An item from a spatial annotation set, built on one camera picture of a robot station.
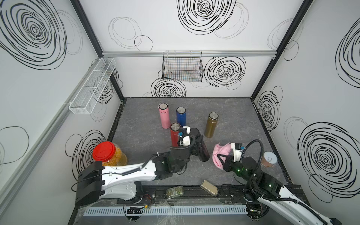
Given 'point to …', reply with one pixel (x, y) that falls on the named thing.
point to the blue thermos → (181, 116)
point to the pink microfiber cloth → (222, 150)
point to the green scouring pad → (175, 191)
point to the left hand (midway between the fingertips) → (199, 136)
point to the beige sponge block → (209, 187)
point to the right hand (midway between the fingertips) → (218, 157)
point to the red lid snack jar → (109, 153)
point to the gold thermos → (211, 124)
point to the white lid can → (269, 159)
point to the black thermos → (204, 153)
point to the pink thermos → (163, 108)
